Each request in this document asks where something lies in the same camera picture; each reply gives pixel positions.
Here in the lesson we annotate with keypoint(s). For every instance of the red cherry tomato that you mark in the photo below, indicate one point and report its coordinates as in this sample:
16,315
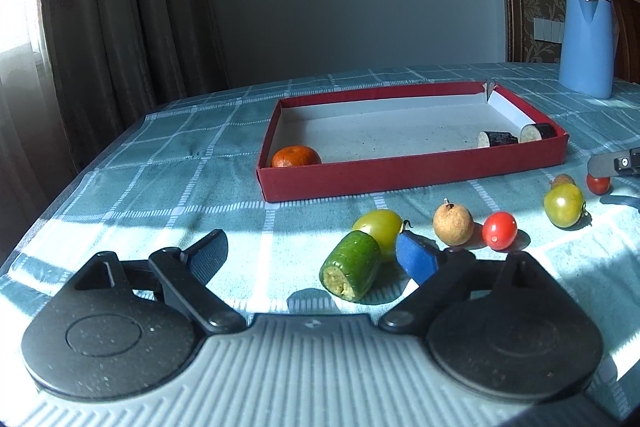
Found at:
500,231
597,185

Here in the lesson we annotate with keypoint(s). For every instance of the wooden chair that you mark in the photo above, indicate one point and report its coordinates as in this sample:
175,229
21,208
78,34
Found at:
627,37

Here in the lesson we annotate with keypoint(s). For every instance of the red cardboard box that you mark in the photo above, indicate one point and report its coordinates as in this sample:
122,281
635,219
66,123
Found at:
400,127

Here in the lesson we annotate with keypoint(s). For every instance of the blue kettle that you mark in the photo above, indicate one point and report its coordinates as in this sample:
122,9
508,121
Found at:
585,47

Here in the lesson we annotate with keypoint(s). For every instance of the brown round longan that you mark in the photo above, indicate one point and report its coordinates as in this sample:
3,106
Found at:
453,224

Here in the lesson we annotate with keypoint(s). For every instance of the yellow-green tomato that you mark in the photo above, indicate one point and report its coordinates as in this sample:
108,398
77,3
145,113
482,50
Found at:
380,223

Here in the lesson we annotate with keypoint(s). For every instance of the white wall switch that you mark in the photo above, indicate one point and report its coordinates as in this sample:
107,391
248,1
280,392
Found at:
548,29

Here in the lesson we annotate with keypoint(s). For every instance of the brown patterned curtain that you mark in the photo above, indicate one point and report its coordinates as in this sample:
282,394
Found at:
130,7

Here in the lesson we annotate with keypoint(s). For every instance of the white sheer curtain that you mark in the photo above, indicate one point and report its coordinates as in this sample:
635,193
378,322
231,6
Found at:
22,97

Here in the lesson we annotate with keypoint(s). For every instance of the green tomato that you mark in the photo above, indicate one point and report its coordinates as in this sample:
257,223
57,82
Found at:
564,205

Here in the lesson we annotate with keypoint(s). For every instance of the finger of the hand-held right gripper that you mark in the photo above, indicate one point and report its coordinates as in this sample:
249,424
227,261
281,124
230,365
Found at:
612,164
625,202

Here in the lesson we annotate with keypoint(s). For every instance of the small brown longan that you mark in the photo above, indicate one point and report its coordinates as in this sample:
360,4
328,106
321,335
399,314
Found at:
562,180

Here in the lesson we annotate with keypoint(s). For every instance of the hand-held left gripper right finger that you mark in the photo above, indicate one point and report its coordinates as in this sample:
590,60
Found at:
416,258

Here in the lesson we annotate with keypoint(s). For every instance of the orange tangerine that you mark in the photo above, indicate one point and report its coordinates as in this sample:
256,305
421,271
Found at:
295,157

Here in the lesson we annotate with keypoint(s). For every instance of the eggplant piece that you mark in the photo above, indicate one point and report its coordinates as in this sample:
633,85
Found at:
497,139
537,132

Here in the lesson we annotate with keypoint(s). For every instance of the teal checkered tablecloth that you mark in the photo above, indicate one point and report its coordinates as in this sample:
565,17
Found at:
150,187

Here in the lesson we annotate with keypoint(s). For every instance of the green cucumber piece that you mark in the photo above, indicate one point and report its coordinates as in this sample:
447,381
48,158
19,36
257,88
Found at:
352,264

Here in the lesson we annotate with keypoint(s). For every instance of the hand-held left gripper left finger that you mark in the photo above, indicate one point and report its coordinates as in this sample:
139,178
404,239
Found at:
209,253

